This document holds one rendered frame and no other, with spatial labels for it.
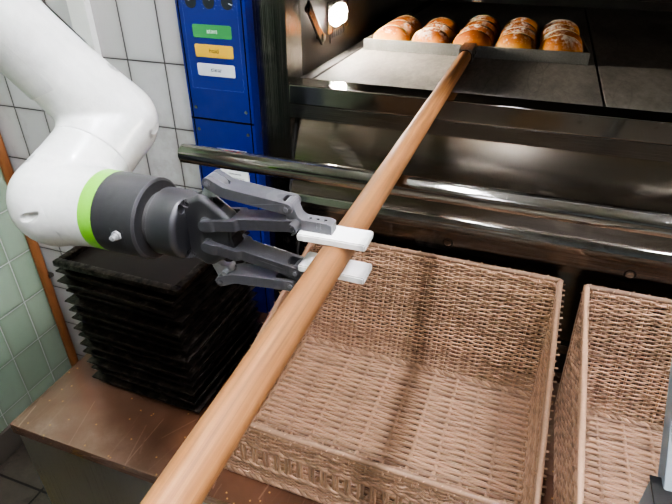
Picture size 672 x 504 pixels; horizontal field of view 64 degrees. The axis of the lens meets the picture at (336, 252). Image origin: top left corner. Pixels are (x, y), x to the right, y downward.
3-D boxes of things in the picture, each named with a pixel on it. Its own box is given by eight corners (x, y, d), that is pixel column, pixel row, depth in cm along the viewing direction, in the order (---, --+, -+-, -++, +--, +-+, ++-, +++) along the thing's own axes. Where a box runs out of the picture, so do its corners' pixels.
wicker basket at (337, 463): (315, 319, 141) (312, 227, 126) (540, 374, 124) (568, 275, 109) (216, 470, 102) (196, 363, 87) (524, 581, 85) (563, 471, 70)
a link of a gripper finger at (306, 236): (308, 226, 55) (307, 220, 55) (373, 237, 53) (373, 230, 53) (296, 240, 53) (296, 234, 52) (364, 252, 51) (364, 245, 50)
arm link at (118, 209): (96, 270, 59) (74, 194, 54) (159, 222, 68) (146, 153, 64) (142, 280, 57) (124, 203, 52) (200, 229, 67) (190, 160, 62)
